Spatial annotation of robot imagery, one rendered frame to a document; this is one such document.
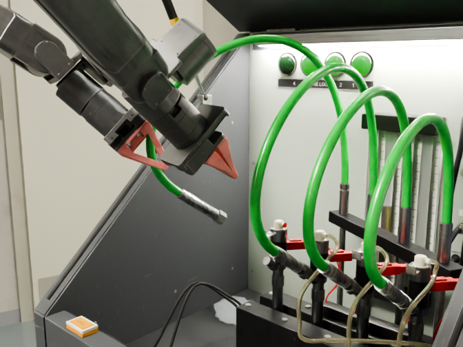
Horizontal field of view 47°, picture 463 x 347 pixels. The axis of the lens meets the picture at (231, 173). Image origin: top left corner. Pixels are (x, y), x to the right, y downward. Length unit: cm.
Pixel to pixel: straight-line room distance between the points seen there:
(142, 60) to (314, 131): 63
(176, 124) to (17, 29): 28
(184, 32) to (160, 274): 61
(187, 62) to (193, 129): 9
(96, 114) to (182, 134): 18
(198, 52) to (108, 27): 18
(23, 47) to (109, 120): 16
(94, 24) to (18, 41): 33
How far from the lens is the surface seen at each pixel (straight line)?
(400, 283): 93
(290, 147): 120
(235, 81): 123
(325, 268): 70
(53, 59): 83
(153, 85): 62
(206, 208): 90
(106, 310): 109
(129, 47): 57
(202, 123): 71
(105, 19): 53
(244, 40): 90
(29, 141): 295
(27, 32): 84
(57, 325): 99
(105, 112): 84
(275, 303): 93
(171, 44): 68
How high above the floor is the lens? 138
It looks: 12 degrees down
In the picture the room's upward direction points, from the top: straight up
